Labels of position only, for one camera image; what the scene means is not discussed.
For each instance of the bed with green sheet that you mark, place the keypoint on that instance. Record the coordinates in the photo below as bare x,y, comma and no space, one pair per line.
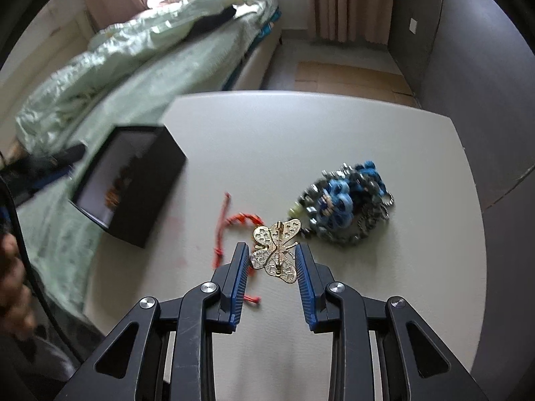
167,92

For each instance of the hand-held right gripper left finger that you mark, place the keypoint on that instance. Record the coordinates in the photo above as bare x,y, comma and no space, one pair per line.
238,284

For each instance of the blue and grey bead jewelry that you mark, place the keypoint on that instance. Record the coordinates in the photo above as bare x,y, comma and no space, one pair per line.
338,204

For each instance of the pink curtain by wall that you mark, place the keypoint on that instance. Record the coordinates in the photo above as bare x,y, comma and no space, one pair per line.
342,0

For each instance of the person's left hand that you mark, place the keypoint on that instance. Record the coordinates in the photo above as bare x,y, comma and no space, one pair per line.
12,280

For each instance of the black jewelry box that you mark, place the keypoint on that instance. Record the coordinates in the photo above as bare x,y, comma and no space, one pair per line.
138,200

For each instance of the black garment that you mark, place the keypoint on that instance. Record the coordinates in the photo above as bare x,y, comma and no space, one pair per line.
213,21

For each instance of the gold butterfly brooch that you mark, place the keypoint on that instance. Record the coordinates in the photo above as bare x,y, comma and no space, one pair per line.
276,250

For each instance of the flat cardboard sheet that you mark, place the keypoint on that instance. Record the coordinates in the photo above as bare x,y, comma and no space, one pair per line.
355,79

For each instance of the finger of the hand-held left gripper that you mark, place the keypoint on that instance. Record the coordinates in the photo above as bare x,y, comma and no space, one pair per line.
41,181
69,153

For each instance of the white wall outlet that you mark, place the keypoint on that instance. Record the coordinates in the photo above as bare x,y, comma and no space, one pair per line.
413,26

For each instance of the pale green duvet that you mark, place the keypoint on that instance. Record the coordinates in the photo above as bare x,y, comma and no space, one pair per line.
125,54

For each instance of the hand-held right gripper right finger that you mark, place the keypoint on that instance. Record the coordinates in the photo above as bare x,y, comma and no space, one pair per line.
305,288

